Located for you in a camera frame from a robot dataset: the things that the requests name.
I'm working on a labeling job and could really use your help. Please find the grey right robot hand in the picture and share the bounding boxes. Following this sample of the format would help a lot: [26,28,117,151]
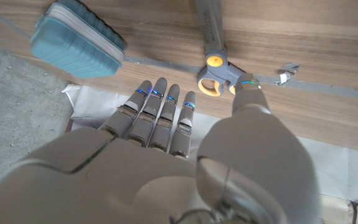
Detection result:
[0,73,323,224]

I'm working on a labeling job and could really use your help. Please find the grey scissors with yellow handles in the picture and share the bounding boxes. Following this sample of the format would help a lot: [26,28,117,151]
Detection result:
[194,0,251,97]

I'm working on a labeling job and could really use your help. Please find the teal hinged tin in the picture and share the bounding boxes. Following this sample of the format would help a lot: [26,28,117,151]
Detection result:
[29,0,126,79]

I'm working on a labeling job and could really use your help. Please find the grey tape outline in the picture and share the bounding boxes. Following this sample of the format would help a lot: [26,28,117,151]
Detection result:
[0,4,358,103]

